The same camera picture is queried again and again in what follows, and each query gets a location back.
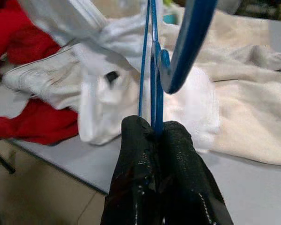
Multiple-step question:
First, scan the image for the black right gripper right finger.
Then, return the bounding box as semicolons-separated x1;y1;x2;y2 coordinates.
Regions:
158;120;235;225

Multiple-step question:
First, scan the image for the blue plastic hanger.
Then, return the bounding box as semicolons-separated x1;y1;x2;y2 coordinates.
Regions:
138;0;219;139

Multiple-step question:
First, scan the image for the white printed t-shirt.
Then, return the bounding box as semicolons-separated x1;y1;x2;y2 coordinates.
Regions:
18;0;239;153

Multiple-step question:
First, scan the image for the off-white stitched garment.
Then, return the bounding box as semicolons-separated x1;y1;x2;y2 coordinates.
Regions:
2;43;85;111

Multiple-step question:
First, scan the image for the black table leg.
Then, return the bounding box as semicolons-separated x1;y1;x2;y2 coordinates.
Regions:
0;137;16;175

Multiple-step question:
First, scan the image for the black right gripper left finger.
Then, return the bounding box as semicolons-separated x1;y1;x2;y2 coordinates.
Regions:
100;115;163;225

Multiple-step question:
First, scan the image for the cream fleece garment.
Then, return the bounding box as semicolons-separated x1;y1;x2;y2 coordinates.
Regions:
159;9;281;167

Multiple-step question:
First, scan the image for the large red garment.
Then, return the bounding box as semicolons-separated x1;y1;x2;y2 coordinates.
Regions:
0;0;61;79

